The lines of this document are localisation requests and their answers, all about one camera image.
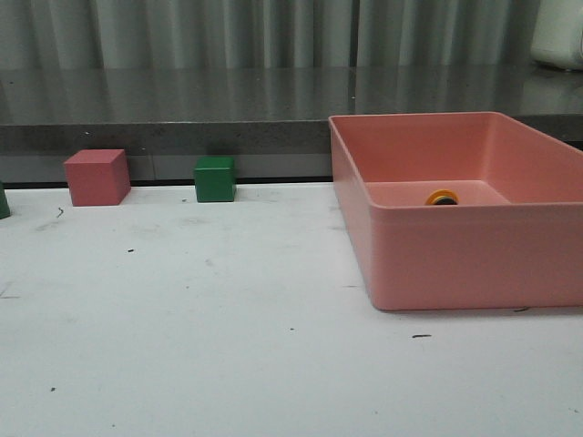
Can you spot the dark green block at edge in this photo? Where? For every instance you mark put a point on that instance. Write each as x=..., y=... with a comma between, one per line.
x=5, y=210

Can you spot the green cube block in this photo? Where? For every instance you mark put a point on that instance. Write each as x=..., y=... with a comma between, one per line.
x=215, y=179

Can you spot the white appliance in background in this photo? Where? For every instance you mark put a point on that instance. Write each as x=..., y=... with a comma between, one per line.
x=557, y=37

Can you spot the grey counter shelf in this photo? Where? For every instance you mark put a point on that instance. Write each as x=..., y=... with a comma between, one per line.
x=273, y=121

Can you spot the pink cube block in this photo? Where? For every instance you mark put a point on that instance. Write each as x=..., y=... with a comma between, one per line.
x=97, y=177

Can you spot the pink plastic bin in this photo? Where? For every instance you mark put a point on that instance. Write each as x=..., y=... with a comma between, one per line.
x=513, y=240

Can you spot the yellow push button switch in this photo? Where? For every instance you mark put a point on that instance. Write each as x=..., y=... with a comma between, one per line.
x=442, y=197

